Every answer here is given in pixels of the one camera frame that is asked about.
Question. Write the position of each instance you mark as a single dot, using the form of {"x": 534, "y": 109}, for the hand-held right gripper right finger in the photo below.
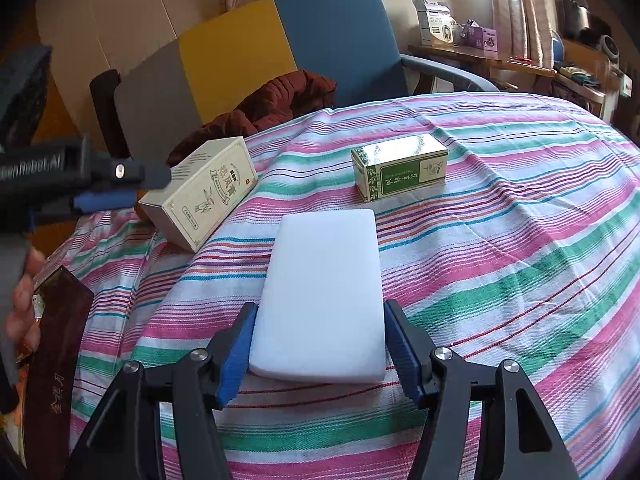
{"x": 402, "y": 355}

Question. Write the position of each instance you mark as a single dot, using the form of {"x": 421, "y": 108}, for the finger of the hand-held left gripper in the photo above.
{"x": 145, "y": 175}
{"x": 105, "y": 201}

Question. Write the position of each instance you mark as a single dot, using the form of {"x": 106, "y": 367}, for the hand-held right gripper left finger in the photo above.
{"x": 237, "y": 355}

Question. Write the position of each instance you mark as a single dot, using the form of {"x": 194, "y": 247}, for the beige printed carton box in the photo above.
{"x": 205, "y": 195}

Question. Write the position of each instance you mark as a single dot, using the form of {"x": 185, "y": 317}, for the white sponge block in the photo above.
{"x": 320, "y": 295}

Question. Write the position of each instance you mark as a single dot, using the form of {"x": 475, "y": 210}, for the brown gold-lined tin container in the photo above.
{"x": 60, "y": 340}

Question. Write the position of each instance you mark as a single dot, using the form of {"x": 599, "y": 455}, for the person's left hand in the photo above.
{"x": 22, "y": 297}

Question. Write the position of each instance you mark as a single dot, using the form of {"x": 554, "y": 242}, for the wooden cabinet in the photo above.
{"x": 52, "y": 120}

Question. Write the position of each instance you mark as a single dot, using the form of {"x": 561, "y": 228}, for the striped tablecloth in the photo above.
{"x": 475, "y": 235}

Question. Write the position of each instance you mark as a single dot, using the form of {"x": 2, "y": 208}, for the maroon padded jacket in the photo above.
{"x": 280, "y": 100}

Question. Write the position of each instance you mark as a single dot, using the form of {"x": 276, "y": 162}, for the green printed carton box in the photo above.
{"x": 400, "y": 175}

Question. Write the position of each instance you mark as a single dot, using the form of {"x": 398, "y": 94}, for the grey yellow blue armchair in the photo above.
{"x": 330, "y": 45}

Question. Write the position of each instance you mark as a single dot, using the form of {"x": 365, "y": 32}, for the wooden side desk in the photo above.
{"x": 480, "y": 62}

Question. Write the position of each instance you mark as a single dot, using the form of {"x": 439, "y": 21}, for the purple box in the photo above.
{"x": 482, "y": 37}

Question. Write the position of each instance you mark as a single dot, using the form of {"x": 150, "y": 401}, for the white carton box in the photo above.
{"x": 437, "y": 25}

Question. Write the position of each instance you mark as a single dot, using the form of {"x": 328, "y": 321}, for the blue round object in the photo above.
{"x": 558, "y": 50}

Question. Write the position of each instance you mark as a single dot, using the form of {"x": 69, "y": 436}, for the pink striped curtain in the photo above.
{"x": 522, "y": 5}

